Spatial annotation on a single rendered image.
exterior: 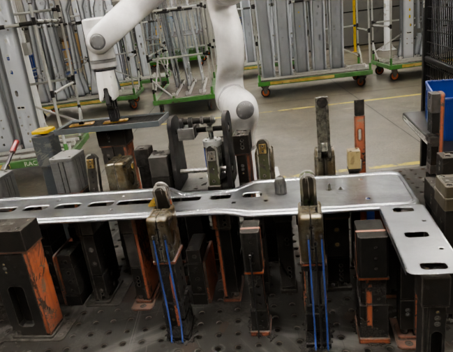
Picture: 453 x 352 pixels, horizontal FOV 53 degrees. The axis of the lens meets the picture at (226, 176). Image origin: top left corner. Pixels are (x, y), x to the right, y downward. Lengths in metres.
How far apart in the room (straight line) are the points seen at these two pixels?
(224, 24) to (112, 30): 0.38
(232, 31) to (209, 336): 0.98
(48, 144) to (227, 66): 0.68
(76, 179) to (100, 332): 0.47
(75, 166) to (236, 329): 0.70
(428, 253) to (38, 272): 0.94
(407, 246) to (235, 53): 0.94
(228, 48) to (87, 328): 0.99
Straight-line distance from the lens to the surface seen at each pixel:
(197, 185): 1.45
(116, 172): 1.43
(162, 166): 1.42
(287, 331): 1.23
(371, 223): 1.10
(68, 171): 1.50
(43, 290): 1.34
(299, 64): 8.38
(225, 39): 1.62
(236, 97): 1.60
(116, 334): 1.33
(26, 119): 5.48
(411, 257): 0.93
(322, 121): 1.33
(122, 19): 1.51
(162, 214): 1.09
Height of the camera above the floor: 1.47
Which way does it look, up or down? 20 degrees down
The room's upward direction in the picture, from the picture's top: 7 degrees counter-clockwise
